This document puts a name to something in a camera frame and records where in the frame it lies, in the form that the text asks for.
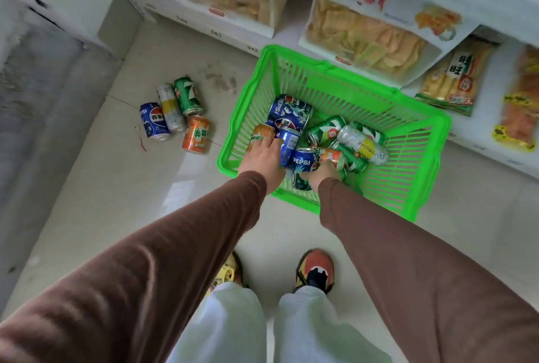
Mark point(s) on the green plastic basket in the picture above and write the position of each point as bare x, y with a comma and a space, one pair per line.
442, 122

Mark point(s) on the person's right leg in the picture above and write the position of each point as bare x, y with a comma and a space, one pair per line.
311, 329

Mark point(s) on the person's right forearm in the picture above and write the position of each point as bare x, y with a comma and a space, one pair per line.
421, 282

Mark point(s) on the red right shoe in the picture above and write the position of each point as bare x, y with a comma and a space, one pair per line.
316, 268

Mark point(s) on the person's left leg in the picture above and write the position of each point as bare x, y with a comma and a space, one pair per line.
227, 325

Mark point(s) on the yellow left shoe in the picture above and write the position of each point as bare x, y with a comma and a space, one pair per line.
229, 272

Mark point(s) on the pile of cans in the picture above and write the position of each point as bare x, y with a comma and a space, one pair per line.
289, 112

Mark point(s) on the person's right hand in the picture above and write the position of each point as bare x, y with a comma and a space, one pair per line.
324, 175

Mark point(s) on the yellow rice cracker packet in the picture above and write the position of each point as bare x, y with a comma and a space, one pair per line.
455, 80

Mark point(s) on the orange snack packet yellow label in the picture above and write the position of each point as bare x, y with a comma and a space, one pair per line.
520, 118

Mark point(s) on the person's leg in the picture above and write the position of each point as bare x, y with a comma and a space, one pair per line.
311, 329
227, 325

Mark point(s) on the small red scrap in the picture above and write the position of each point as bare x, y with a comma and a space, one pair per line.
142, 144

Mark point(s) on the person's left hand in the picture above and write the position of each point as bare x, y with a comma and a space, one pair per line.
263, 158

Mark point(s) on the person's left forearm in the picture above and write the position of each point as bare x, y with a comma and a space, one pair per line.
126, 282

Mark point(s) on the green 7up can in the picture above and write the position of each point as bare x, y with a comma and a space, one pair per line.
187, 96

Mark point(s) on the silver yellow can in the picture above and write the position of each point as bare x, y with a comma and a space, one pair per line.
170, 107

